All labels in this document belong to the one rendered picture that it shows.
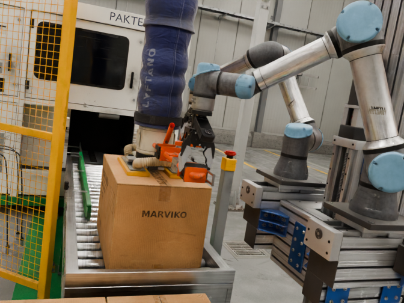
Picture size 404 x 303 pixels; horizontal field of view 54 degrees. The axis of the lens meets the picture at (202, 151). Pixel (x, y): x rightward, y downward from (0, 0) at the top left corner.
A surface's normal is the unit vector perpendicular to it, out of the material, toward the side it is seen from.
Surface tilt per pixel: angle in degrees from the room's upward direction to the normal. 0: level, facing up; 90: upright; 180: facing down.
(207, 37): 90
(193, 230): 90
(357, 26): 83
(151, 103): 79
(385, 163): 97
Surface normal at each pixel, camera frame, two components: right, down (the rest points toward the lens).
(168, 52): 0.17, -0.06
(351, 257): 0.33, 0.18
